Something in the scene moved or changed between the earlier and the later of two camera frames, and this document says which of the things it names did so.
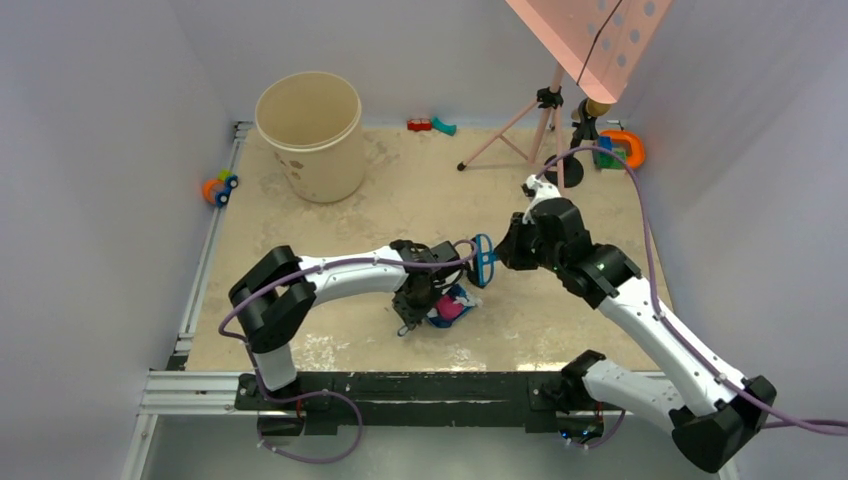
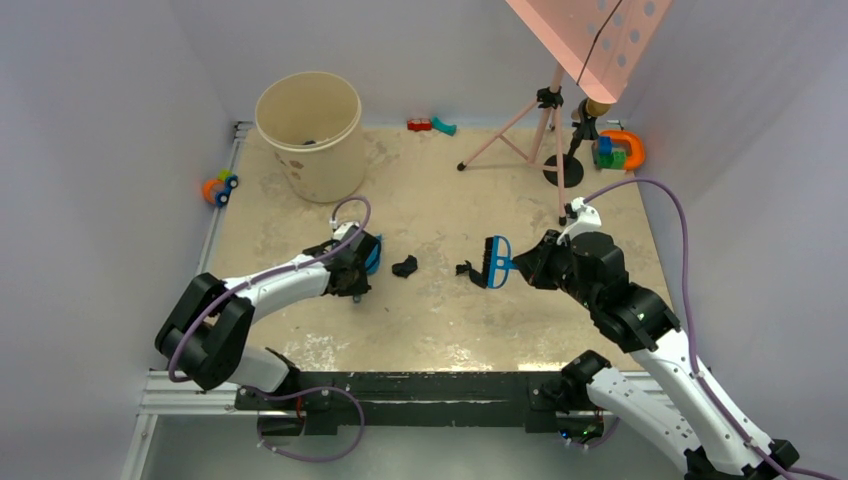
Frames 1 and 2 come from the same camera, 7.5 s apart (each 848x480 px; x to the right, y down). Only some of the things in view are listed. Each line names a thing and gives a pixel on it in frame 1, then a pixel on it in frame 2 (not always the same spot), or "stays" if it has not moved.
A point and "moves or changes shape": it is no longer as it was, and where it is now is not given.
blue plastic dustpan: (466, 306) moves or changes shape
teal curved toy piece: (449, 129) stays
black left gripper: (409, 315) -> (360, 286)
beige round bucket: (313, 121) stays
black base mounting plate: (328, 401) stays
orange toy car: (216, 191) stays
